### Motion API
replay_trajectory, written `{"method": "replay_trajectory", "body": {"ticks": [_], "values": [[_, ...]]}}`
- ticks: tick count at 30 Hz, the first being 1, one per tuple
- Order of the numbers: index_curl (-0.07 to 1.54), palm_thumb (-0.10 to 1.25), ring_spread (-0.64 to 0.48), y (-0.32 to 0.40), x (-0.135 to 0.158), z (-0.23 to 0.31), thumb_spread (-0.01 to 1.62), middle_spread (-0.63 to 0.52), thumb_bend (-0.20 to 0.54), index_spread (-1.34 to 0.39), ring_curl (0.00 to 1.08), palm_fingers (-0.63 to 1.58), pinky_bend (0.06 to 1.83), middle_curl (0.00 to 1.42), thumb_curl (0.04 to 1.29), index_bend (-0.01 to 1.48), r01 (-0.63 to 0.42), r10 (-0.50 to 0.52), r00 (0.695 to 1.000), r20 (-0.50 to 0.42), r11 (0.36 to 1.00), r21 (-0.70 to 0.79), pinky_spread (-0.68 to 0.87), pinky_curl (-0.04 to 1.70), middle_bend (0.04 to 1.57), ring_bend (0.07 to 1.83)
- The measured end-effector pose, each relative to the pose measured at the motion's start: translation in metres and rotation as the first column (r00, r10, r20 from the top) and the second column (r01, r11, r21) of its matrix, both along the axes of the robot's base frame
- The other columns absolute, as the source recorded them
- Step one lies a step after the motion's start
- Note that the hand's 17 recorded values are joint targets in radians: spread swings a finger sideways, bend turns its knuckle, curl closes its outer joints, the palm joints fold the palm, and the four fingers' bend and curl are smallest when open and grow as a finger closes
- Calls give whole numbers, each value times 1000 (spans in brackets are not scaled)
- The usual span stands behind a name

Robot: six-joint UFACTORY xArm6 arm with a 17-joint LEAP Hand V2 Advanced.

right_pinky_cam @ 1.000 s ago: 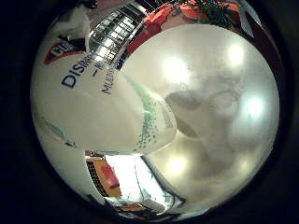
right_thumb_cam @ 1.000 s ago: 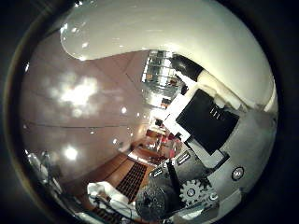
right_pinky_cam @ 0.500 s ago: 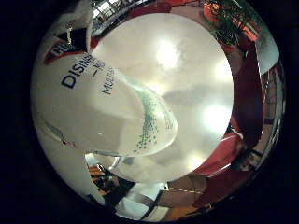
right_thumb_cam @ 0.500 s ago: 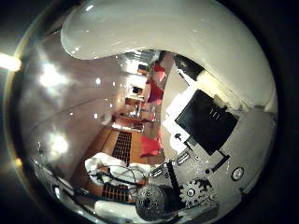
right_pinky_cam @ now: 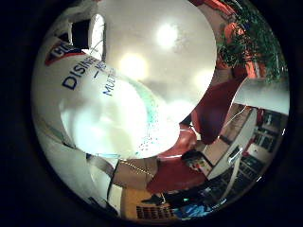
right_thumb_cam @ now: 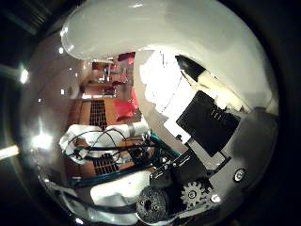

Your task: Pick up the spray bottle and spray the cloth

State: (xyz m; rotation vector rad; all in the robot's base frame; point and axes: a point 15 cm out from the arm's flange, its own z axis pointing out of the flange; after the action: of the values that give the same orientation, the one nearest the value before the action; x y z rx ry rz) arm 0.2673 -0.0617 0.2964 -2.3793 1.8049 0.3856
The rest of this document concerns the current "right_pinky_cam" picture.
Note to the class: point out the green christmas tree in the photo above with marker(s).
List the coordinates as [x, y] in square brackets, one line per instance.
[255, 41]

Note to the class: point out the white wipes canister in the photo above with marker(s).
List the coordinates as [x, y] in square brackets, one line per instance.
[94, 107]

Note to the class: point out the red chair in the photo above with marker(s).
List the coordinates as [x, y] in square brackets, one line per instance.
[181, 142]
[214, 110]

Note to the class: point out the white cabinet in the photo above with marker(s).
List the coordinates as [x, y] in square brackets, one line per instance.
[233, 142]

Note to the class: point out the blue bag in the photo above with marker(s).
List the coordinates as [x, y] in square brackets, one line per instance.
[192, 210]

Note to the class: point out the dark shelf unit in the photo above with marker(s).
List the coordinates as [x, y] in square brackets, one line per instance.
[265, 138]

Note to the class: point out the brown cardboard box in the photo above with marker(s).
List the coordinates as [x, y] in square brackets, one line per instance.
[132, 175]

